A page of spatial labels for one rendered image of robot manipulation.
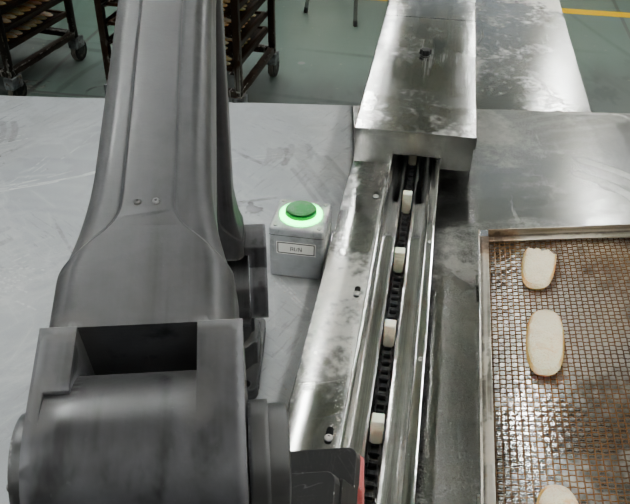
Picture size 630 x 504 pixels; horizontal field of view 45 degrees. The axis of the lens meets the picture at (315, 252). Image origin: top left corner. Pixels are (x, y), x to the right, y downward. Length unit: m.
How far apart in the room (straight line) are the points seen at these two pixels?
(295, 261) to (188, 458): 0.75
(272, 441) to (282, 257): 0.73
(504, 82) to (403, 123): 0.48
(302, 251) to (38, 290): 0.34
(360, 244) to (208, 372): 0.75
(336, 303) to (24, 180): 0.58
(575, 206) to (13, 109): 0.98
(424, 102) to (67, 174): 0.57
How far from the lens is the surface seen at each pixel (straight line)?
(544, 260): 0.91
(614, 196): 1.25
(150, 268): 0.27
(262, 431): 0.25
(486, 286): 0.89
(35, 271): 1.06
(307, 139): 1.31
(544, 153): 1.34
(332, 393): 0.78
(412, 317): 0.89
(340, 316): 0.87
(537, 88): 1.59
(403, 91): 1.26
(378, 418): 0.75
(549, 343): 0.80
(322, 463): 0.43
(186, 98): 0.33
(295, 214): 0.95
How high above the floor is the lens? 1.43
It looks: 36 degrees down
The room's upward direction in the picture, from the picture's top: 1 degrees clockwise
